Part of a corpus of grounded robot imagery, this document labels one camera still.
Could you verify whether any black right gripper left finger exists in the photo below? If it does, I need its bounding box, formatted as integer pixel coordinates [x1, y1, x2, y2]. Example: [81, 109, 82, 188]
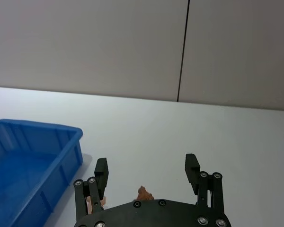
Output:
[73, 157, 110, 222]

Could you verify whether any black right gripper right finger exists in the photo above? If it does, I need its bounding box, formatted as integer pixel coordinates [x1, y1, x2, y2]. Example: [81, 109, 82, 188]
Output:
[184, 153, 226, 215]

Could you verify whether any pink food piece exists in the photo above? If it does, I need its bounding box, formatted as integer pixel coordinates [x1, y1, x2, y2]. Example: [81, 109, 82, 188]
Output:
[86, 195, 107, 214]

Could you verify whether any brown fried food piece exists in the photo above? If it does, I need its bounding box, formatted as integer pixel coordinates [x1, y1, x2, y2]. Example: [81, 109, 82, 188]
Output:
[133, 185, 155, 202]

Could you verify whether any blue plastic bin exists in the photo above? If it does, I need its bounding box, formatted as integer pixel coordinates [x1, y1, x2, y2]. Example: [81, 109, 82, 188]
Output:
[0, 119, 83, 227]

